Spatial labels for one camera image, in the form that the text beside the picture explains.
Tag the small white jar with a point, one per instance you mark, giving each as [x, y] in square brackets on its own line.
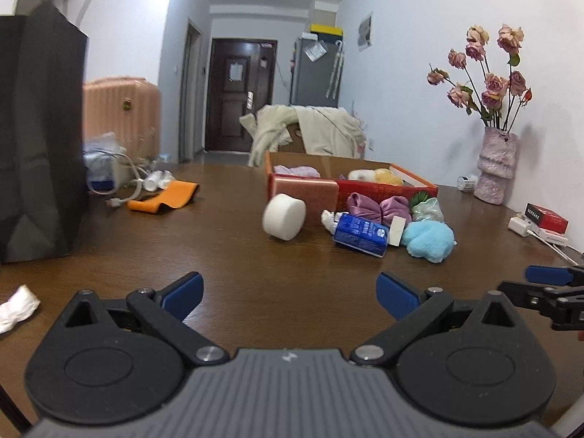
[467, 182]

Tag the dried pink rose bouquet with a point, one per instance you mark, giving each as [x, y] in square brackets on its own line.
[495, 84]

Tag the white charger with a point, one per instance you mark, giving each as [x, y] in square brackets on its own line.
[520, 226]

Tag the dark brown entrance door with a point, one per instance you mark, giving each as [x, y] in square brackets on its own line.
[239, 100]

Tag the white foam cylinder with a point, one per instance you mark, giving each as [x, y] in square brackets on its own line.
[284, 216]

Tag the white sponge block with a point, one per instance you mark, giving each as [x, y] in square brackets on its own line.
[397, 230]

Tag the crumpled white tissue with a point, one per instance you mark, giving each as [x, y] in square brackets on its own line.
[16, 308]

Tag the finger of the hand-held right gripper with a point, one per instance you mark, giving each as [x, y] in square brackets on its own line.
[524, 294]
[547, 274]

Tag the interior side door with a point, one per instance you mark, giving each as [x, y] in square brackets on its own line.
[190, 96]

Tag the white and yellow plush toy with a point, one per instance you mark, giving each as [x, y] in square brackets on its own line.
[376, 177]

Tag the light blue fluffy plush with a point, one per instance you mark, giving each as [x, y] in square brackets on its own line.
[429, 241]

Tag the clear bag on refrigerator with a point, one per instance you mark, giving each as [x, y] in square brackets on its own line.
[315, 50]

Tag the pink hard-shell suitcase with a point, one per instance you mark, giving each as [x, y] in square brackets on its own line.
[121, 118]

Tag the red and orange cardboard box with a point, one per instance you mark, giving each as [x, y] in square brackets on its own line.
[383, 191]

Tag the pink speckled vase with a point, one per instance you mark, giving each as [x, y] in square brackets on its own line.
[496, 166]

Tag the blue tissue packet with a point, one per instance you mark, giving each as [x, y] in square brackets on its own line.
[360, 235]

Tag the white cloth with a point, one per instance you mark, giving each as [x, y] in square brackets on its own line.
[329, 221]

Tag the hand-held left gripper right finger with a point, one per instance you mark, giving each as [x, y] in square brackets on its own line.
[396, 294]

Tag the beige coat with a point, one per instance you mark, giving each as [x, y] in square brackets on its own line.
[328, 132]

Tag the yellow box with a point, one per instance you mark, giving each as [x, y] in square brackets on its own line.
[326, 29]

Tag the lilac fluffy cloth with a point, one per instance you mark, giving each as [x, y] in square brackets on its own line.
[296, 171]

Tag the white paper on door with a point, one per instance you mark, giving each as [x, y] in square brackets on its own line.
[236, 70]

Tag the pink and purple satin bow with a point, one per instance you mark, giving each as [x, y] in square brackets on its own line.
[378, 210]

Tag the black paper shopping bag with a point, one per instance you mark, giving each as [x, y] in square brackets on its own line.
[41, 137]

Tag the wooden chair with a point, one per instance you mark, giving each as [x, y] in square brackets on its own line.
[292, 139]

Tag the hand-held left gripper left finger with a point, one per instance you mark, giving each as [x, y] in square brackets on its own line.
[185, 293]

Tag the small white bottle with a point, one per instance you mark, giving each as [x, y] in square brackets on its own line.
[155, 179]

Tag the flat white box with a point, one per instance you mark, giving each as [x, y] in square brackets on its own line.
[552, 237]

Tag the red and black box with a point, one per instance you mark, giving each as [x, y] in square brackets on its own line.
[547, 218]

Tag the grey refrigerator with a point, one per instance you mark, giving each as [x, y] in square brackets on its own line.
[315, 80]

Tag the white folded umbrella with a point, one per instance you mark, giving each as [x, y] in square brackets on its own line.
[336, 68]

